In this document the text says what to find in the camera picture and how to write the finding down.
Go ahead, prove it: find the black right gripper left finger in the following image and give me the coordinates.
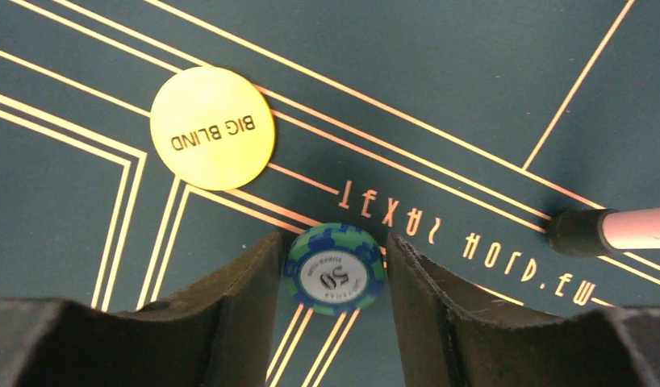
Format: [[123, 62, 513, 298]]
[[0, 233, 283, 386]]

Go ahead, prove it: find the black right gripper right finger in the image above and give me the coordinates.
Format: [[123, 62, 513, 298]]
[[386, 234, 660, 386]]

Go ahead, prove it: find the green blue poker chip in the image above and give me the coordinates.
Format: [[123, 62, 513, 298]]
[[282, 223, 386, 316]]

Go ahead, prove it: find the pink music stand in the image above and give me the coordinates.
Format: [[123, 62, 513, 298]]
[[546, 208, 660, 258]]

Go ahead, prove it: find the yellow big blind button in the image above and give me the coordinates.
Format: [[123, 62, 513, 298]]
[[150, 66, 276, 191]]

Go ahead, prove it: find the dark green poker mat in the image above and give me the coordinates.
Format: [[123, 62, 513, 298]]
[[0, 0, 660, 387]]

